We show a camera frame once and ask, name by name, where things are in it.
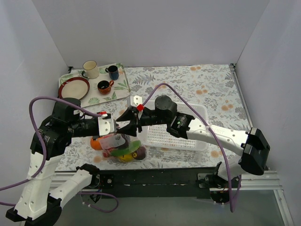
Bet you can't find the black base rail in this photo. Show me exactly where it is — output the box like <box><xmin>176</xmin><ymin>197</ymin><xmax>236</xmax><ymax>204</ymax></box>
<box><xmin>72</xmin><ymin>167</ymin><xmax>242</xmax><ymax>198</ymax></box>

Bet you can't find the red rimmed cream plate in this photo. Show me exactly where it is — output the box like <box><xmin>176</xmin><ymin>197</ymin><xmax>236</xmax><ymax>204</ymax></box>
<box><xmin>58</xmin><ymin>77</ymin><xmax>90</xmax><ymax>100</ymax></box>

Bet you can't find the fake watermelon slice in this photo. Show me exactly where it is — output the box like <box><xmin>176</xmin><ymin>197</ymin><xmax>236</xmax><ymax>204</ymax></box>
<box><xmin>98</xmin><ymin>134</ymin><xmax>126</xmax><ymax>150</ymax></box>

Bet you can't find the dark blue mug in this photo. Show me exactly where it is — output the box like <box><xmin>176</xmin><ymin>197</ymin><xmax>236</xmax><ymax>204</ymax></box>
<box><xmin>105</xmin><ymin>65</ymin><xmax>119</xmax><ymax>81</ymax></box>

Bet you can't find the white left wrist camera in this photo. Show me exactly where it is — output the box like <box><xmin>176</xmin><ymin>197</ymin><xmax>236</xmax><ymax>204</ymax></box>
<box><xmin>97</xmin><ymin>112</ymin><xmax>117</xmax><ymax>137</ymax></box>

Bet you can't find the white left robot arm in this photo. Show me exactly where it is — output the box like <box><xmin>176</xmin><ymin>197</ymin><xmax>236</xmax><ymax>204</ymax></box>
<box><xmin>6</xmin><ymin>97</ymin><xmax>117</xmax><ymax>226</ymax></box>

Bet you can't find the floral table mat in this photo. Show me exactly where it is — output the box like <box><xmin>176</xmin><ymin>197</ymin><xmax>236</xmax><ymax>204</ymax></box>
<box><xmin>57</xmin><ymin>65</ymin><xmax>251</xmax><ymax>171</ymax></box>

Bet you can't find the fake red apple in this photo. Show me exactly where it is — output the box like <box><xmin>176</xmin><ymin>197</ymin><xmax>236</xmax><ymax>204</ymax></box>
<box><xmin>102</xmin><ymin>148</ymin><xmax>117</xmax><ymax>158</ymax></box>

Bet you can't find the clear zip top bag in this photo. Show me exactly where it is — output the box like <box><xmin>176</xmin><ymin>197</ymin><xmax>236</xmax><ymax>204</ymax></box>
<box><xmin>95</xmin><ymin>134</ymin><xmax>138</xmax><ymax>160</ymax></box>

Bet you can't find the white plastic basket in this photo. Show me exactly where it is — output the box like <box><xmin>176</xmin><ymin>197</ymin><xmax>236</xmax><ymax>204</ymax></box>
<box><xmin>137</xmin><ymin>100</ymin><xmax>209</xmax><ymax>151</ymax></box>

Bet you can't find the fake yellow lemon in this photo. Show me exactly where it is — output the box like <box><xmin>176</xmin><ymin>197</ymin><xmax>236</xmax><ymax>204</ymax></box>
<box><xmin>118</xmin><ymin>154</ymin><xmax>134</xmax><ymax>162</ymax></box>

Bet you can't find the cream enamel mug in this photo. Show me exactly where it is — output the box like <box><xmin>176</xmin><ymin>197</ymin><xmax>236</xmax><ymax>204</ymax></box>
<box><xmin>81</xmin><ymin>60</ymin><xmax>99</xmax><ymax>79</ymax></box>

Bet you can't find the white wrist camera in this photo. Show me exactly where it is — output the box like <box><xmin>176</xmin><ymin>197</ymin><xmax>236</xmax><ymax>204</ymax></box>
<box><xmin>127</xmin><ymin>95</ymin><xmax>143</xmax><ymax>110</ymax></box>
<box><xmin>97</xmin><ymin>112</ymin><xmax>117</xmax><ymax>137</ymax></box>

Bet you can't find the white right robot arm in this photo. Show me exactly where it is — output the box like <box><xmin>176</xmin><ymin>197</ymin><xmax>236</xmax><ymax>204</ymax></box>
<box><xmin>116</xmin><ymin>95</ymin><xmax>270</xmax><ymax>187</ymax></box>

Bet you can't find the leaf print serving tray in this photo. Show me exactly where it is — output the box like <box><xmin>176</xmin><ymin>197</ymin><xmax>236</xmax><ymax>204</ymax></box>
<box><xmin>59</xmin><ymin>63</ymin><xmax>131</xmax><ymax>107</ymax></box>

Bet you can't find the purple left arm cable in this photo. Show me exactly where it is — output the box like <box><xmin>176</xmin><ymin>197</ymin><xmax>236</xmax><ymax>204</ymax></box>
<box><xmin>0</xmin><ymin>96</ymin><xmax>119</xmax><ymax>214</ymax></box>

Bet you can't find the fake orange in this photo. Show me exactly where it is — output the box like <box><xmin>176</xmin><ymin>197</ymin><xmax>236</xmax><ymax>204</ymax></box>
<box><xmin>90</xmin><ymin>137</ymin><xmax>102</xmax><ymax>150</ymax></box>

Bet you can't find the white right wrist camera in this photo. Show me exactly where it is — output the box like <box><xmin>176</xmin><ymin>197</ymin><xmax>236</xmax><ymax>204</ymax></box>
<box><xmin>127</xmin><ymin>95</ymin><xmax>143</xmax><ymax>110</ymax></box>

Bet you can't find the fake green cucumber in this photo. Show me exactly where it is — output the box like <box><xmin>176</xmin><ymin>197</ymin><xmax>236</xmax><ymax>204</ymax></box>
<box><xmin>110</xmin><ymin>140</ymin><xmax>141</xmax><ymax>157</ymax></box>

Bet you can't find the orange brown ceramic mug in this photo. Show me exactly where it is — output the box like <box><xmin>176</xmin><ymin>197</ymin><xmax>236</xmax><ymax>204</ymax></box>
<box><xmin>97</xmin><ymin>80</ymin><xmax>114</xmax><ymax>95</ymax></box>

